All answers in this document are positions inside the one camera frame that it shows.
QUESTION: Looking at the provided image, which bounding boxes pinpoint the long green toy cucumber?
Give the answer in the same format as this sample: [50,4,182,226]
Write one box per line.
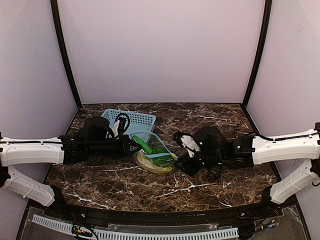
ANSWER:
[133,135,156,155]

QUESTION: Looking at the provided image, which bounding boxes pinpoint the green toy bell pepper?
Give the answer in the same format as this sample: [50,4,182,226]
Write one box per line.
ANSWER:
[147,147,176,167]

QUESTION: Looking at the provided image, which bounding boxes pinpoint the yellow toy banana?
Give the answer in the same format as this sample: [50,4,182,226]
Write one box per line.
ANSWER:
[135,152,175,174]

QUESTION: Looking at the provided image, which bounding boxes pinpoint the clear zip top bag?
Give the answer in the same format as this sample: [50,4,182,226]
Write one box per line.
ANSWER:
[129,130,178,174]

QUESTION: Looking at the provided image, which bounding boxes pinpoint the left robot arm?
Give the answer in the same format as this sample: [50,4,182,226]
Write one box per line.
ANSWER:
[0,116,142,207]

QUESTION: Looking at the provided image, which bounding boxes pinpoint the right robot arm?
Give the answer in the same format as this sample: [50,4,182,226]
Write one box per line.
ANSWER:
[173,122,320,205]

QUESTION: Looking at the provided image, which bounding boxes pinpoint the light blue plastic basket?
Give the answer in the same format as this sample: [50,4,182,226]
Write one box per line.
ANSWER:
[101,108,157,135]

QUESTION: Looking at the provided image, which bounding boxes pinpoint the white slotted cable duct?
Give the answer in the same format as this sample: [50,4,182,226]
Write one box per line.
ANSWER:
[31,214,240,240]

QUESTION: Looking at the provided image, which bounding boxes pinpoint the black front frame rail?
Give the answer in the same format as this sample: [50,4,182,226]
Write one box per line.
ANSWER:
[45,193,283,235]

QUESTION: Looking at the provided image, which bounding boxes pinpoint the left black corner post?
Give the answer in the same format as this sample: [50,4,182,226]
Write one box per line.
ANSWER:
[50,0,83,109]

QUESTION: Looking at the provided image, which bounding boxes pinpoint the black corner post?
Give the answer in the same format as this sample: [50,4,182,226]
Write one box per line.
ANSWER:
[50,0,83,109]
[241,0,273,109]

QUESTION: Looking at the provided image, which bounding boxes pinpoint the right black corner post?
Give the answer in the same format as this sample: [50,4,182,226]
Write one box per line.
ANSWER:
[241,0,273,109]

